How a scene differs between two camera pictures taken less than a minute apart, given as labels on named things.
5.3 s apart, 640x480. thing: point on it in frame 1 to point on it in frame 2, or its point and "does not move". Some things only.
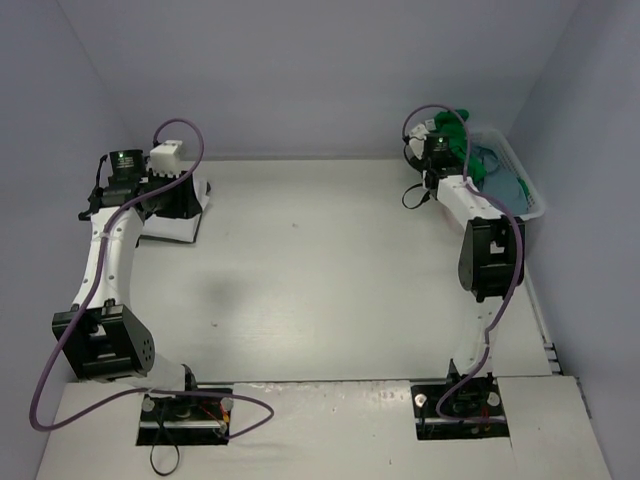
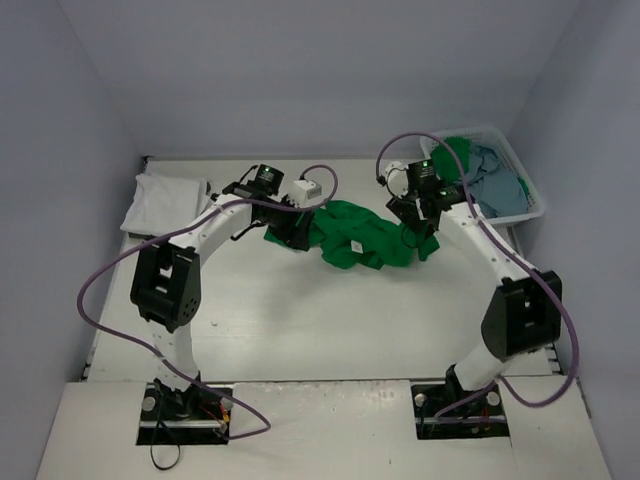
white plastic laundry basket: (534, 197) does not move
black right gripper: (431, 148) to (407, 215)
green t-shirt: (447, 123) to (354, 236)
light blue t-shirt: (499, 185) does not move
